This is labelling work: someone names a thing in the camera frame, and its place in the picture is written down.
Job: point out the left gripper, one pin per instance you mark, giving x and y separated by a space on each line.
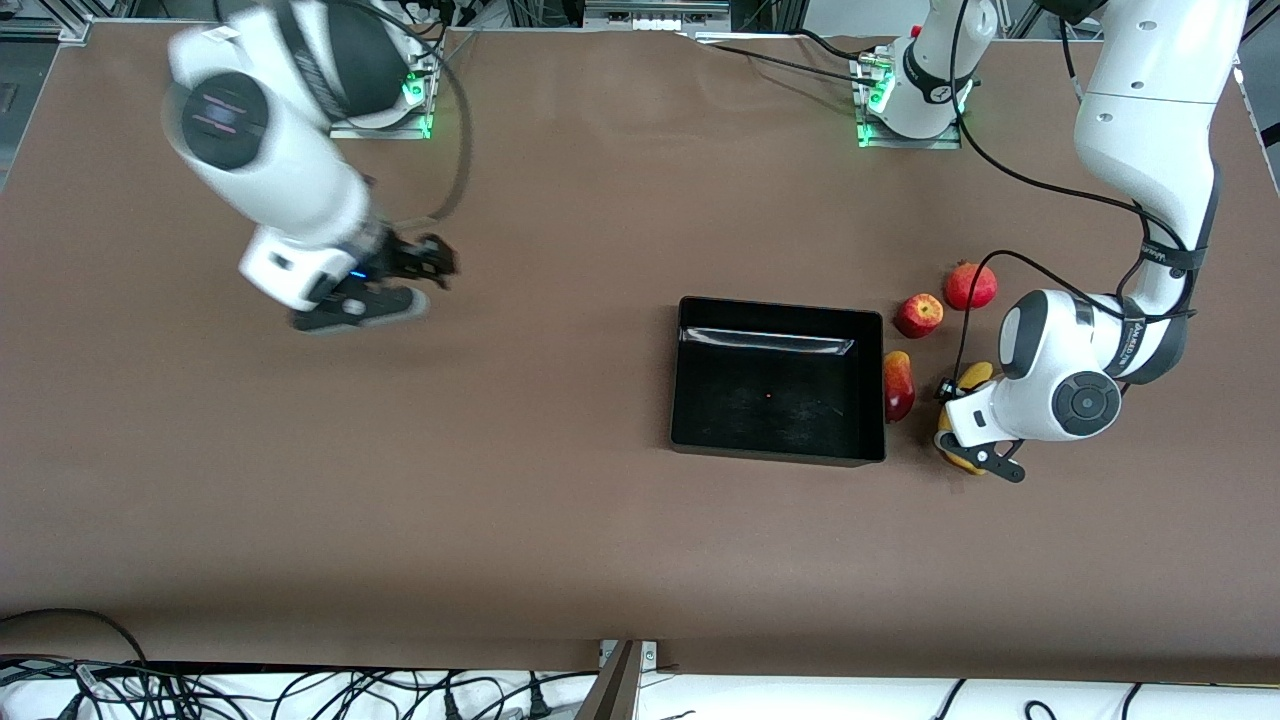
947 388

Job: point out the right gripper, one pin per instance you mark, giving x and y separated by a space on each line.
403 257

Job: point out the yellow banana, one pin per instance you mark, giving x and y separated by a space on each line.
975 375

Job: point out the red yellow apple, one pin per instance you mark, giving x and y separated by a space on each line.
918 315

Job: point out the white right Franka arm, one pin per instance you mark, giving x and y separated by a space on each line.
290 170

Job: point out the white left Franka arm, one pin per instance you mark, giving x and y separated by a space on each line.
1140 130

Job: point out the grey power strip box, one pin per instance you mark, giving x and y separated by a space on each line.
655 14

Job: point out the red yellow mango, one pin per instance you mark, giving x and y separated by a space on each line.
898 385

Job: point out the red pomegranate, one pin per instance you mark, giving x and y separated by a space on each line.
970 286

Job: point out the black rectangular plastic tray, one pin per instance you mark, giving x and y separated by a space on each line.
780 420

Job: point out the brown table cover sheet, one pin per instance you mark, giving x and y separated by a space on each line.
400 500

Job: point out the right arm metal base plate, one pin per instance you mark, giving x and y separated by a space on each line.
400 130

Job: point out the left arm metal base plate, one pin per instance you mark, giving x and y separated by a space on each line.
940 143

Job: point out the grey metal post with bracket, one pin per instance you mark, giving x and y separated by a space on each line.
615 685

